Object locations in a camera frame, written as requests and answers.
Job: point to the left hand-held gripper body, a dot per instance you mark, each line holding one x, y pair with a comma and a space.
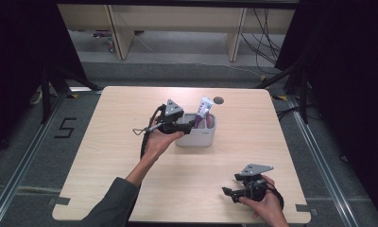
169, 118

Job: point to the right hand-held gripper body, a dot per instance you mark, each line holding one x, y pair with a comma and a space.
254, 186

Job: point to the white plastic holder box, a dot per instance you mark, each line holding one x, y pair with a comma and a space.
196, 137

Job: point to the purple and white toothpaste tube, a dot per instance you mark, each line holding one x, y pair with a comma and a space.
204, 108

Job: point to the person's left hand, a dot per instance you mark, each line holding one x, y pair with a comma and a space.
158, 143

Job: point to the person's right hand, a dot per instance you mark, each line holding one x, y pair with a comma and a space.
267, 211

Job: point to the light wooden shelf unit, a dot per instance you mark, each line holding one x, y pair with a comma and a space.
177, 19

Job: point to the black metal stand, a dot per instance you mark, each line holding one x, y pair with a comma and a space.
303, 94
46, 94

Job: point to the black curtain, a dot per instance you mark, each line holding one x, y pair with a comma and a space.
351, 94
20, 63

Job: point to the metal floor rail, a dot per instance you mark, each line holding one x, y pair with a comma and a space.
322, 164
23, 167

